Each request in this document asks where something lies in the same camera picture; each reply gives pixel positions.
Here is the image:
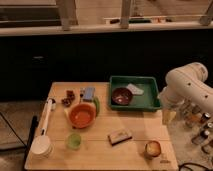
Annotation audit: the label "green plastic cup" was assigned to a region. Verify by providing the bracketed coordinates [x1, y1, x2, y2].
[66, 133, 81, 150]

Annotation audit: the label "black cable on floor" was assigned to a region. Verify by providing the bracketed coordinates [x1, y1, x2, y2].
[178, 162, 213, 171]

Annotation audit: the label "green vegetable toy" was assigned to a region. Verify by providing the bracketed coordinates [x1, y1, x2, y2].
[93, 97, 100, 117]

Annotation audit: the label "orange bowl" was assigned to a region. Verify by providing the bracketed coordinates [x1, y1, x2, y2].
[68, 103, 96, 129]

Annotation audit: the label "small metal utensil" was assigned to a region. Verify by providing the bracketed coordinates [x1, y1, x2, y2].
[80, 88, 85, 102]

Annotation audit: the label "green plastic tray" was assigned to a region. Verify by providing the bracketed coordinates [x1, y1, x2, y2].
[108, 76, 161, 112]

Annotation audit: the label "wooden block eraser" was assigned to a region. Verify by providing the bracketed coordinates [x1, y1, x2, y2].
[108, 129, 132, 146]

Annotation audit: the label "white long-handled brush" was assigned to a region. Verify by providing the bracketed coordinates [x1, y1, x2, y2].
[30, 98, 55, 156]

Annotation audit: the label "spice jars on floor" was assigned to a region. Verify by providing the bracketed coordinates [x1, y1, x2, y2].
[181, 104, 212, 151]

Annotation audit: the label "red yellow apple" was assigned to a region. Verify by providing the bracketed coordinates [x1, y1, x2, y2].
[144, 141, 161, 158]

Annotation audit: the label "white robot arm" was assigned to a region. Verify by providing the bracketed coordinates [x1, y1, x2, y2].
[158, 62, 213, 125]

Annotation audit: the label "brown toy pieces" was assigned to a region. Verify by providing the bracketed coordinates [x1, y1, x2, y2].
[61, 90, 75, 107]

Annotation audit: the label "dark red bowl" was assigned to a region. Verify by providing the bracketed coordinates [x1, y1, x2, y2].
[111, 87, 133, 106]

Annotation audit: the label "white cloth in tray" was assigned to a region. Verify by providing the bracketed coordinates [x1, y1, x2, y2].
[126, 84, 144, 95]

